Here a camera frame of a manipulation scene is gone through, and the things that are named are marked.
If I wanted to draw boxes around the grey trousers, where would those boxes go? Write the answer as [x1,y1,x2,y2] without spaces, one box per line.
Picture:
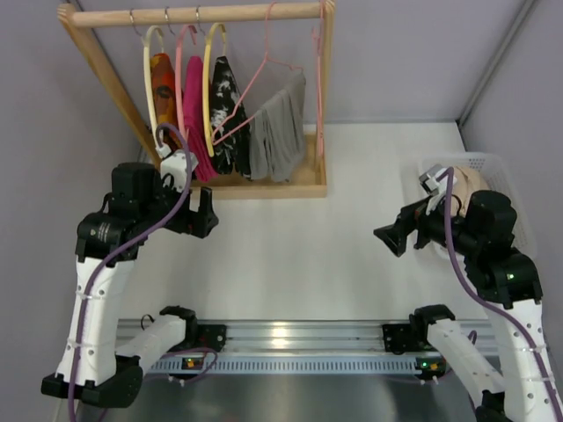
[249,73,306,183]

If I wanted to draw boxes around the pink wire hanger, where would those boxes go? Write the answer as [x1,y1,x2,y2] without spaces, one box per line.
[311,1,325,158]
[211,1,303,145]

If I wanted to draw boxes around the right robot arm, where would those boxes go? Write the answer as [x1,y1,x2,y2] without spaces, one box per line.
[374,190,562,421]

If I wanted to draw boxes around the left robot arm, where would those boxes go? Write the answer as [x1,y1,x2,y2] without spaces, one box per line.
[41,158,218,409]

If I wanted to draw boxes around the pink plastic hanger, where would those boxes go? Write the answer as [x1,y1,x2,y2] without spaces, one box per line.
[174,24,197,140]

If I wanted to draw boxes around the cream plastic hanger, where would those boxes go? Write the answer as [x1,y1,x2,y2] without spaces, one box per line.
[142,25,165,156]

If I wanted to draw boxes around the yellow plastic hanger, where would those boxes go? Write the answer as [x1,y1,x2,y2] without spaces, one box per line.
[202,22,227,157]

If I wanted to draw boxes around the beige cloth in basket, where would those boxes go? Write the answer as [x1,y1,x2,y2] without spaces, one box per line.
[450,166,490,217]

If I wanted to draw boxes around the white plastic basket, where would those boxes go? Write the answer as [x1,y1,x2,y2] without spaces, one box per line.
[418,152,537,259]

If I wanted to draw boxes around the magenta garment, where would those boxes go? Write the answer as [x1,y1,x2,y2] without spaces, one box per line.
[182,55,218,182]

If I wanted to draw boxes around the black and white garment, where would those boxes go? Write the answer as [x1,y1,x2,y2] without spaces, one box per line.
[209,55,251,178]

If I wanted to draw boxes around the orange patterned garment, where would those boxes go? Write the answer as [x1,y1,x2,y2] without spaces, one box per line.
[150,53,178,127]

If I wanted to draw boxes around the wooden clothes rack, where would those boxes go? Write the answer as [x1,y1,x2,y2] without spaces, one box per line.
[57,1,335,200]

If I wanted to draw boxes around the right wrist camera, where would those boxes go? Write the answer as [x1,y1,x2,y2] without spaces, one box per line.
[419,164,452,215]

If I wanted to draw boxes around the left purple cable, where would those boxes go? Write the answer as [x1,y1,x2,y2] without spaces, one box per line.
[65,122,194,422]

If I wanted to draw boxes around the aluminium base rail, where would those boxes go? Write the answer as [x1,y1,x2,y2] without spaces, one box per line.
[114,316,498,377]

